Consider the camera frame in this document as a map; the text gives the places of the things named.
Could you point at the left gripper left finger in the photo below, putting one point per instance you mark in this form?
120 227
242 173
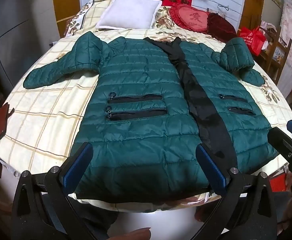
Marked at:
74 167

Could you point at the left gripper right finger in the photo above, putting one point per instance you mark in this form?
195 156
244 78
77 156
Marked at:
213 169

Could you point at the dark green quilted jacket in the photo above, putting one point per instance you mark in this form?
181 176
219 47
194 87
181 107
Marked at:
153 104

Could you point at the wooden chair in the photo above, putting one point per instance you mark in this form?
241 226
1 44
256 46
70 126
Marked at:
273 58

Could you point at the red plastic bag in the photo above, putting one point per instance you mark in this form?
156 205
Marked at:
254 39

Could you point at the dark red velvet cushion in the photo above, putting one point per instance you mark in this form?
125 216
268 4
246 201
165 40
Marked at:
219 28

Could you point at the red heart-shaped cushion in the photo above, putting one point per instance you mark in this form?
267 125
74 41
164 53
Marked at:
189 18

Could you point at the grey wardrobe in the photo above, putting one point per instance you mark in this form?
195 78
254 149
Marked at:
28 28

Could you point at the white square pillow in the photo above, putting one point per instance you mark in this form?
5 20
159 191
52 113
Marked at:
129 14

